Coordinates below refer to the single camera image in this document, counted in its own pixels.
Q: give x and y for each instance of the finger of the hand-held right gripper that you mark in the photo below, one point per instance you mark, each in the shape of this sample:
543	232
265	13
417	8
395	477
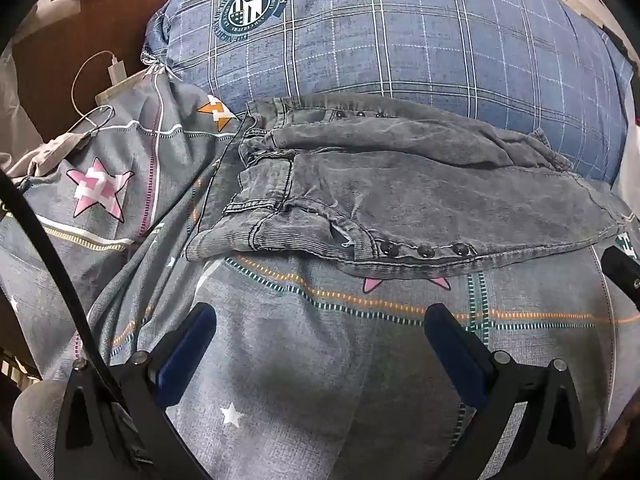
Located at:
622	272

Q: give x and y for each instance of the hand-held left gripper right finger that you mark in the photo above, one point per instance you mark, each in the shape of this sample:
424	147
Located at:
450	345

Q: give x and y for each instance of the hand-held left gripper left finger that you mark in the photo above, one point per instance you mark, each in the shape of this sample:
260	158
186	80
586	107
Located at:
192	340

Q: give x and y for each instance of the grey denim pants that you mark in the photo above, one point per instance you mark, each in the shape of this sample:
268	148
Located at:
400	185

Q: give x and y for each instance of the grey star-printed bed sheet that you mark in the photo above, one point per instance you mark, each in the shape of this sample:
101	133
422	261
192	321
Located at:
300	360

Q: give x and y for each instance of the beige cloth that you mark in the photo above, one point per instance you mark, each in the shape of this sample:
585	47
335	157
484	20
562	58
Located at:
50	152

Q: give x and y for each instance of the white charger plug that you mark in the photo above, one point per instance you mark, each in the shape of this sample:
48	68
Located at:
117	71

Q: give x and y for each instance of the blue plaid pillow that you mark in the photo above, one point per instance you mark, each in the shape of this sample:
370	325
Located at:
400	35

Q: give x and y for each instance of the brown wooden headboard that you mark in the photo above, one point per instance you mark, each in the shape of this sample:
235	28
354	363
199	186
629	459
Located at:
50	50

